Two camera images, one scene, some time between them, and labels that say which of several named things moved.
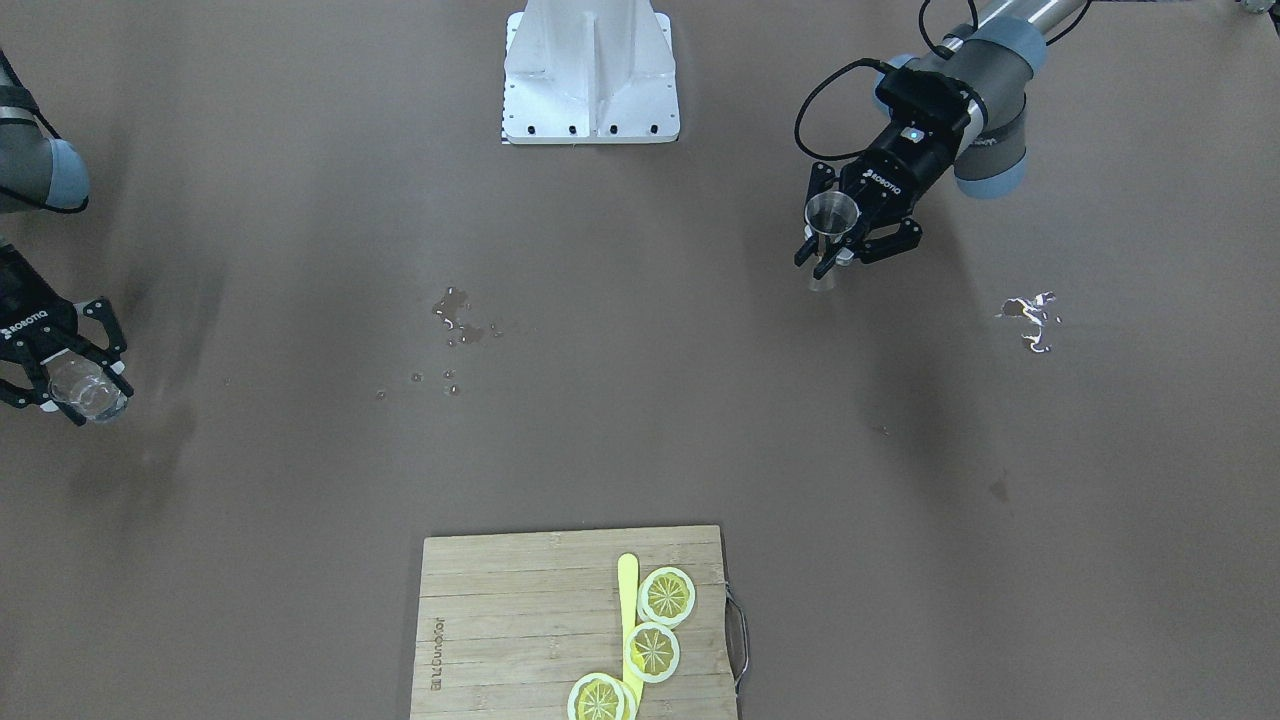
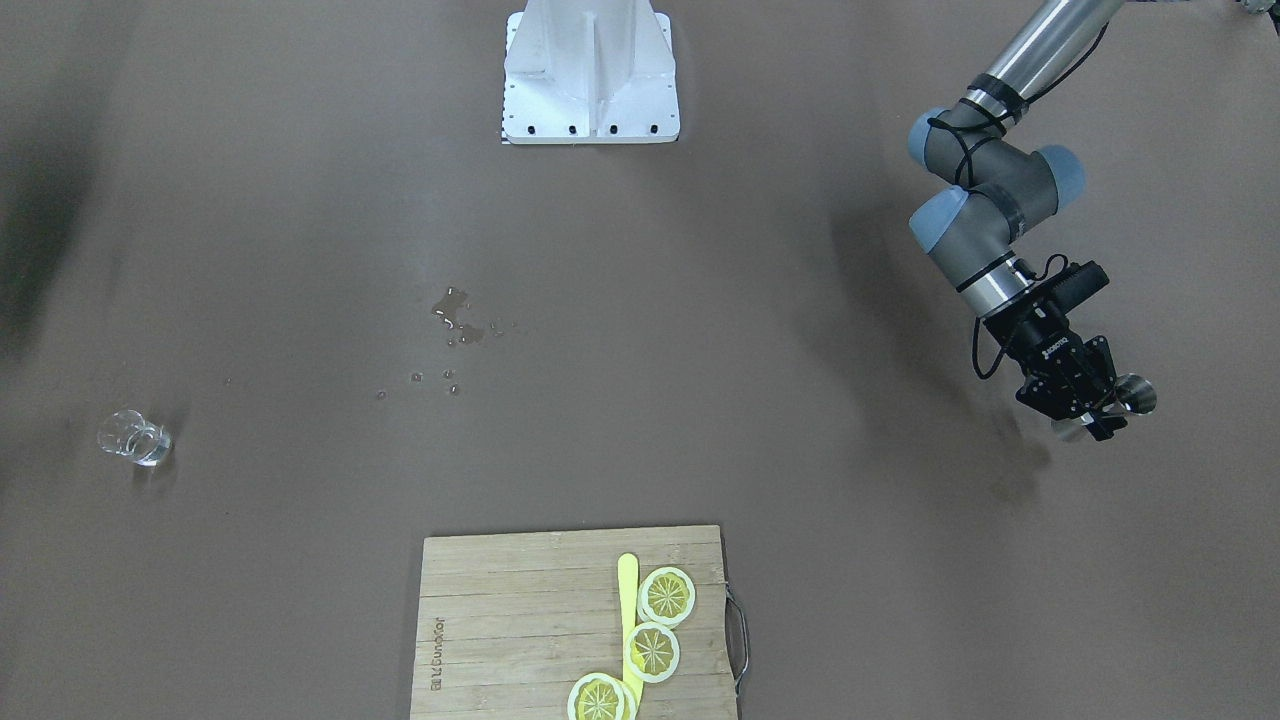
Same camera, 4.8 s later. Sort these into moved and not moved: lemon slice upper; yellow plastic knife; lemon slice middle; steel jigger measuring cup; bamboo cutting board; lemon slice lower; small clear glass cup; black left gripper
Moved: black left gripper; small clear glass cup; steel jigger measuring cup
Not moved: lemon slice upper; bamboo cutting board; lemon slice lower; yellow plastic knife; lemon slice middle
